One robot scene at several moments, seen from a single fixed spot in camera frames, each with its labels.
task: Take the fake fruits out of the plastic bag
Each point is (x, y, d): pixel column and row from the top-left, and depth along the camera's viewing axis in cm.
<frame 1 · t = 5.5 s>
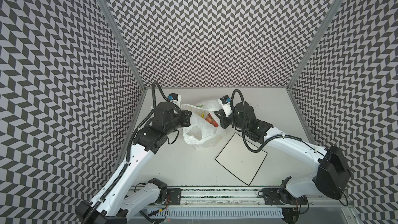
left hand: (191, 113, 71), fingers closed
right hand: (215, 116, 77), fingers closed
white printed plastic bag: (201, 134, 69), point 25 cm above the table

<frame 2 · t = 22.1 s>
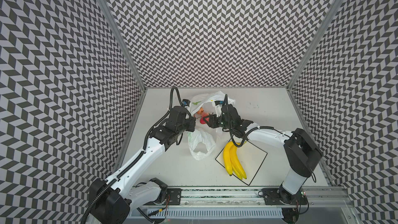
left hand: (192, 118, 79), fingers closed
right hand: (205, 122, 85), fingers open
white printed plastic bag: (202, 144, 76), point 15 cm above the table
yellow fake banana bunch: (232, 160, 80), point 6 cm above the table

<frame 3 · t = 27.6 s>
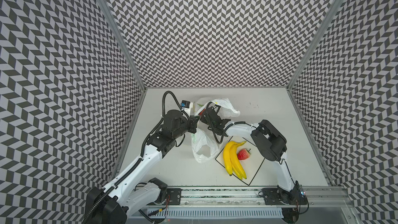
left hand: (199, 118, 76), fingers closed
right hand: (204, 118, 98), fingers open
red fake strawberry: (243, 154, 84), point 4 cm above the table
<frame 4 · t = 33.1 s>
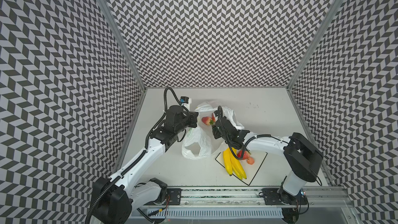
left hand: (198, 113, 78), fingers closed
right hand: (215, 128, 88), fingers open
white printed plastic bag: (200, 142, 73), point 19 cm above the table
red fake strawberry 2: (208, 121, 94), point 7 cm above the table
the other named things where they were.

